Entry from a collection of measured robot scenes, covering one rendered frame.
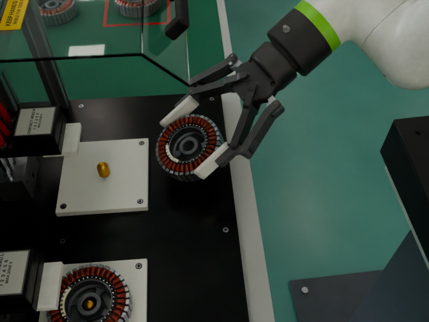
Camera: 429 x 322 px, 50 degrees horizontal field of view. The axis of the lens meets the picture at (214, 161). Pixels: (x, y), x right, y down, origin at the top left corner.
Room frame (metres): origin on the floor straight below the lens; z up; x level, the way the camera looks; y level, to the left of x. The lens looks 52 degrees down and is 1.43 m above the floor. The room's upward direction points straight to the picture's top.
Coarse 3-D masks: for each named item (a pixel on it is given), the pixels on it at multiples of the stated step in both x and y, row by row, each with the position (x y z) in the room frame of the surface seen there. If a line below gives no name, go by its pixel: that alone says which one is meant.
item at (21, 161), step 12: (0, 168) 0.46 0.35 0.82; (12, 168) 0.46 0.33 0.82; (24, 168) 0.46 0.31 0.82; (36, 168) 0.49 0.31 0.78; (0, 180) 0.43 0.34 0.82; (12, 180) 0.43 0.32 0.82; (24, 180) 0.44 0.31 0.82; (0, 192) 0.43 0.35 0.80; (12, 192) 0.43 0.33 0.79; (24, 192) 0.43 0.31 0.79
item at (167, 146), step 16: (176, 128) 0.52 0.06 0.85; (192, 128) 0.52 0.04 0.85; (208, 128) 0.51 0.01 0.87; (160, 144) 0.49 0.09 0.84; (176, 144) 0.51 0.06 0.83; (192, 144) 0.50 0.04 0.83; (208, 144) 0.48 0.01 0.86; (160, 160) 0.47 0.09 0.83; (176, 160) 0.46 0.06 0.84; (192, 160) 0.46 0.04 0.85; (176, 176) 0.44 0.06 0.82; (192, 176) 0.44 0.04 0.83
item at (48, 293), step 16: (0, 256) 0.25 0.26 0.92; (16, 256) 0.25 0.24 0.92; (32, 256) 0.25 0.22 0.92; (0, 272) 0.23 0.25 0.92; (16, 272) 0.23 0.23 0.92; (32, 272) 0.23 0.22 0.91; (48, 272) 0.25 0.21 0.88; (0, 288) 0.21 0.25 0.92; (16, 288) 0.21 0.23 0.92; (32, 288) 0.22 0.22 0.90; (48, 288) 0.23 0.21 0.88; (0, 304) 0.20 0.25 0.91; (16, 304) 0.20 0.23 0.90; (32, 304) 0.20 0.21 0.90; (48, 304) 0.21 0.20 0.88
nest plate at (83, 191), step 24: (96, 144) 0.54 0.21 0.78; (120, 144) 0.54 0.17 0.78; (144, 144) 0.54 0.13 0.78; (72, 168) 0.49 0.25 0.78; (96, 168) 0.49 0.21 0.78; (120, 168) 0.49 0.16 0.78; (144, 168) 0.49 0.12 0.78; (72, 192) 0.44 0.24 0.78; (96, 192) 0.44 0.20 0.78; (120, 192) 0.44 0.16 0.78; (144, 192) 0.44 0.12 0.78
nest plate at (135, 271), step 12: (72, 264) 0.31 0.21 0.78; (84, 264) 0.31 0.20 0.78; (108, 264) 0.31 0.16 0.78; (120, 264) 0.31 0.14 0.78; (132, 264) 0.31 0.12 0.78; (144, 264) 0.31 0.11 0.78; (132, 276) 0.29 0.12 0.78; (144, 276) 0.29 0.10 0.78; (132, 288) 0.27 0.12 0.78; (144, 288) 0.27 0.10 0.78; (108, 300) 0.25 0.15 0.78; (132, 300) 0.25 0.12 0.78; (144, 300) 0.25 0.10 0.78; (72, 312) 0.23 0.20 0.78; (132, 312) 0.23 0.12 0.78; (144, 312) 0.23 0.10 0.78
